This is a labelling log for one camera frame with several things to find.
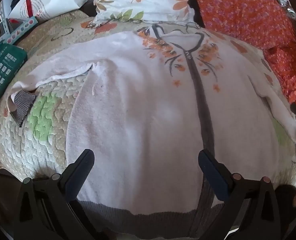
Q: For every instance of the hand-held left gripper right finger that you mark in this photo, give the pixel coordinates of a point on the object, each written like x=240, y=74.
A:
x=214, y=177

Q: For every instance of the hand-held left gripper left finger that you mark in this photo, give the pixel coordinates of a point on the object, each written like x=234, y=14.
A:
x=75, y=180

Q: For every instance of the pale pink zip jacket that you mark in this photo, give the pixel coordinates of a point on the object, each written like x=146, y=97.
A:
x=138, y=117

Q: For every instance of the quilted heart-print blanket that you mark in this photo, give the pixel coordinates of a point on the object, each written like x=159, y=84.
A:
x=50, y=135

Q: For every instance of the orange floral cloth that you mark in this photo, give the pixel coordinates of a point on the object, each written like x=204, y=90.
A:
x=238, y=12

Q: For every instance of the green plastic package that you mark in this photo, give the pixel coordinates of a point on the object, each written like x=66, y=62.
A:
x=5, y=65

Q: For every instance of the teal box with shapes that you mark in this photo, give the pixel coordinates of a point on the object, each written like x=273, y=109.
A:
x=20, y=30

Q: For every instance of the grey perforated strip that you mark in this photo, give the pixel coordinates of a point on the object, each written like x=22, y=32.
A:
x=3, y=17

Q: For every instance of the white floral pillow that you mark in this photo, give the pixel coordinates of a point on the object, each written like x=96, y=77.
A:
x=150, y=2

